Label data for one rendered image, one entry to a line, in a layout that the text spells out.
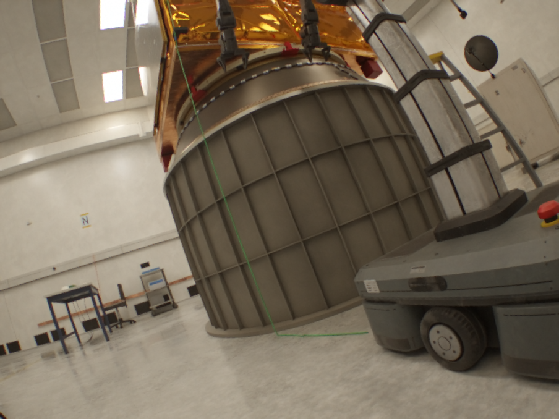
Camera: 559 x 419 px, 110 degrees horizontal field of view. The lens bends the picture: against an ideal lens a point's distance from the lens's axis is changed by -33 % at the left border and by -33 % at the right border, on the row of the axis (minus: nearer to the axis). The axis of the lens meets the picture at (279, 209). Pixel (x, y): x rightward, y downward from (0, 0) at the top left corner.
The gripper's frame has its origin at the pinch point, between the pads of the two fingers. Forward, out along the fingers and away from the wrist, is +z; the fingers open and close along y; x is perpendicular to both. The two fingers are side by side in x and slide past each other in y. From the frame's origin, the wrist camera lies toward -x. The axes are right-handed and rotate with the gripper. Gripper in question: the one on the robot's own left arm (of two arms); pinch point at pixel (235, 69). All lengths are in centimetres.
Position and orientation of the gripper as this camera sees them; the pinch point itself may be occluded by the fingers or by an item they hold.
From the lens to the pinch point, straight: 138.0
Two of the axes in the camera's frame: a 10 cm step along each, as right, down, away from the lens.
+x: 4.1, 2.5, -8.7
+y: -8.9, 3.0, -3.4
